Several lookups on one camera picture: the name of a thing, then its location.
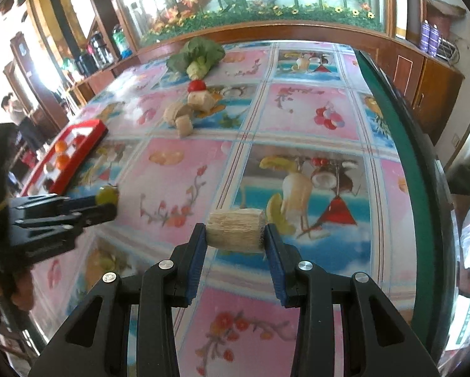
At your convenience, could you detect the red tray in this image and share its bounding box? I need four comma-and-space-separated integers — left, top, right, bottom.
21, 120, 109, 197

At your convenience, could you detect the person's left hand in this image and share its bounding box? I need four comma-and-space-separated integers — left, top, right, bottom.
0, 265, 35, 311

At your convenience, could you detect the dark thermos flask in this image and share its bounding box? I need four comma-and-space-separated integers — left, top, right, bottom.
75, 51, 96, 77
88, 31, 114, 67

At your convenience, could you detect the green bottle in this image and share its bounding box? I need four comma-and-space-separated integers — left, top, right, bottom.
112, 24, 134, 59

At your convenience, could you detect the green and white box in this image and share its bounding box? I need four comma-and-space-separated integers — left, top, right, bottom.
445, 298, 470, 350

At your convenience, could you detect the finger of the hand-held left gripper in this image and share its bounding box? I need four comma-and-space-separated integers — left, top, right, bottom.
15, 203, 117, 232
9, 195, 99, 212

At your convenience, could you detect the green leafy vegetable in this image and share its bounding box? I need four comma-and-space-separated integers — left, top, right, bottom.
166, 37, 227, 79

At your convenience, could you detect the wooden cabinet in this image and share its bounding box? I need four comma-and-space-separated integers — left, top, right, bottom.
392, 43, 465, 142

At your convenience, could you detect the wire basket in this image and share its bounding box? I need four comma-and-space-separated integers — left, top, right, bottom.
437, 39, 457, 63

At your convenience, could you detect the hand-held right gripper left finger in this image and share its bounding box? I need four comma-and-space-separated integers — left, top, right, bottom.
29, 223, 208, 377

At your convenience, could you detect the long cut sugarcane piece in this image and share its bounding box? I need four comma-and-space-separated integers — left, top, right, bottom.
205, 209, 266, 254

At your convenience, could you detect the wooden shelf unit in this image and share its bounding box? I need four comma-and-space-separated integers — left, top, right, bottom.
27, 0, 141, 103

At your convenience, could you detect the pile of sugarcane pieces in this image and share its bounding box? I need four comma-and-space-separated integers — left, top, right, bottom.
163, 90, 216, 139

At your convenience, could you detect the green round fruit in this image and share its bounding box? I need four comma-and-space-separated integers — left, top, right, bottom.
96, 185, 120, 205

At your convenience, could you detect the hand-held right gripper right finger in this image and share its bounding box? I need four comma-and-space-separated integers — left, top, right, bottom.
263, 223, 442, 377

